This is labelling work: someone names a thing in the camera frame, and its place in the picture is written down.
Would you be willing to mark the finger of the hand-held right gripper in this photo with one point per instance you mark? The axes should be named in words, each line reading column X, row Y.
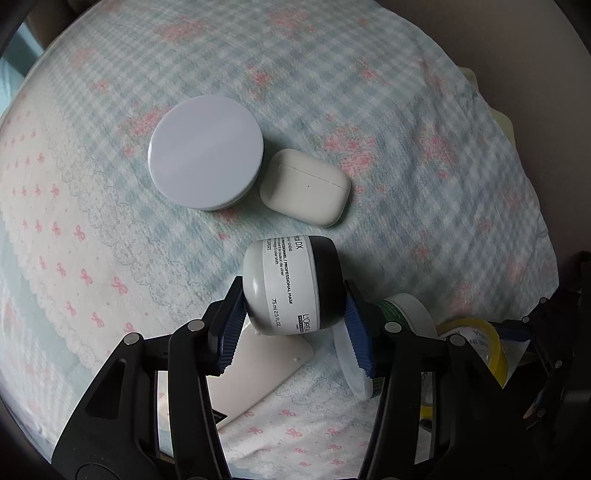
column 511, row 331
column 545, row 392

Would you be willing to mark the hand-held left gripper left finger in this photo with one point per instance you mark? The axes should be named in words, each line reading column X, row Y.
column 230, row 328

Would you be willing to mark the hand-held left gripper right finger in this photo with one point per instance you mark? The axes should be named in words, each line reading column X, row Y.
column 359, row 333

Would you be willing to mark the yellow tape roll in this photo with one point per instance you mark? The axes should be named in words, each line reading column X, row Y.
column 480, row 344

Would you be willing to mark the white and black cosmetic jar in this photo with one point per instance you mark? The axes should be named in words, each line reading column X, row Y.
column 290, row 287

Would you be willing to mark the white flat rectangular card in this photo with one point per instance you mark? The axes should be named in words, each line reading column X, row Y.
column 261, row 369

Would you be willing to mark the white jar with green label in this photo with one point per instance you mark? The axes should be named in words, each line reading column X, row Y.
column 408, row 314

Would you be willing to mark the white earbuds case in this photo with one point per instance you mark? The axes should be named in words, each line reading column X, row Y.
column 304, row 187

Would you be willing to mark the checkered floral blanket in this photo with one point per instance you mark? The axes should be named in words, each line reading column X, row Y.
column 115, row 221

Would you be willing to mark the round white tin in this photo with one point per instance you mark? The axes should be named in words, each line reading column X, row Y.
column 205, row 153

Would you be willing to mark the pale yellow object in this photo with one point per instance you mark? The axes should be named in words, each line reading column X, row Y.
column 504, row 121

